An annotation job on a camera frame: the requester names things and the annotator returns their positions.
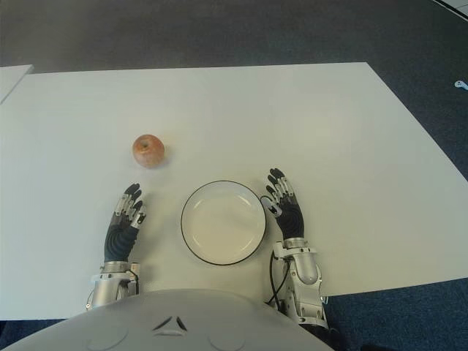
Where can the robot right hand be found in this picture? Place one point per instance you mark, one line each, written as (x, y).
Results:
(290, 219)

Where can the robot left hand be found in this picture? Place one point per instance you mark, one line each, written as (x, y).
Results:
(118, 241)

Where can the white plate black rim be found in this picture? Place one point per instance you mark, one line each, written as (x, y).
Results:
(223, 223)

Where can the robot right arm silver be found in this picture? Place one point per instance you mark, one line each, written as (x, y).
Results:
(305, 267)

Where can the red yellow apple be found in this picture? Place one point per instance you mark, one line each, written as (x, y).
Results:
(148, 151)

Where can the white handheld controller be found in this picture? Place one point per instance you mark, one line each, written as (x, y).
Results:
(461, 85)

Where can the grey robot torso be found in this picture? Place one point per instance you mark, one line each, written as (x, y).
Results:
(183, 321)

